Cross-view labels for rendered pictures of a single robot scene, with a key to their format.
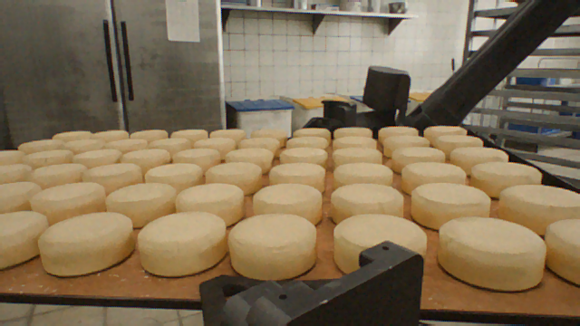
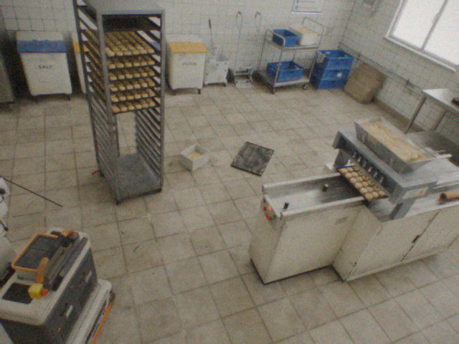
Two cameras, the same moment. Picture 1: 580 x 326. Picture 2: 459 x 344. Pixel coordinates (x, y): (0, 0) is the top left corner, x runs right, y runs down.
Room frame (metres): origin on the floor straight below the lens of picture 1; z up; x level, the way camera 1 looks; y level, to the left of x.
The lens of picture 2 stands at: (-0.86, -2.06, 2.46)
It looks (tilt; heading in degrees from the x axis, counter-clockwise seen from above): 39 degrees down; 356
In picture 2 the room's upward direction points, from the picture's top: 10 degrees clockwise
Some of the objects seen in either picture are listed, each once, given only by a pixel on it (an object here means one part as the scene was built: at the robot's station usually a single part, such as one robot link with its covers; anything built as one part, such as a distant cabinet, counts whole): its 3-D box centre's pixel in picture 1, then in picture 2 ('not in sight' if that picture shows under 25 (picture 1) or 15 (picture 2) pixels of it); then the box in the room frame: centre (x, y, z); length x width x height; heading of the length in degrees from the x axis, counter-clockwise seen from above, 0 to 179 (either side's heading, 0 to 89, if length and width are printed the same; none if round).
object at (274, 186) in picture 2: not in sight; (366, 170); (1.41, -3.38, 0.87); 2.01 x 0.03 x 0.07; 114
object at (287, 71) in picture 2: (534, 124); (284, 71); (5.05, -3.17, 0.28); 0.56 x 0.38 x 0.20; 122
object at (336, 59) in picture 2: not in sight; (333, 59); (5.37, -4.06, 0.50); 0.60 x 0.40 x 0.20; 117
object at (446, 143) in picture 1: (458, 148); not in sight; (0.43, -0.19, 1.02); 0.05 x 0.05 x 0.02
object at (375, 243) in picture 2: not in sight; (388, 213); (1.42, -3.77, 0.42); 1.28 x 0.72 x 0.84; 114
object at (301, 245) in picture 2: not in sight; (300, 231); (1.03, -2.87, 0.45); 0.70 x 0.34 x 0.90; 114
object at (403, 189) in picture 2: not in sight; (374, 170); (1.23, -3.33, 1.01); 0.72 x 0.33 x 0.34; 24
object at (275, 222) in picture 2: not in sight; (270, 211); (0.88, -2.54, 0.77); 0.24 x 0.04 x 0.14; 24
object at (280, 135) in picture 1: (268, 139); not in sight; (0.52, 0.03, 1.01); 0.05 x 0.05 x 0.02
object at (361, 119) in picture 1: (348, 131); not in sight; (0.62, -0.09, 1.00); 0.07 x 0.07 x 0.10; 38
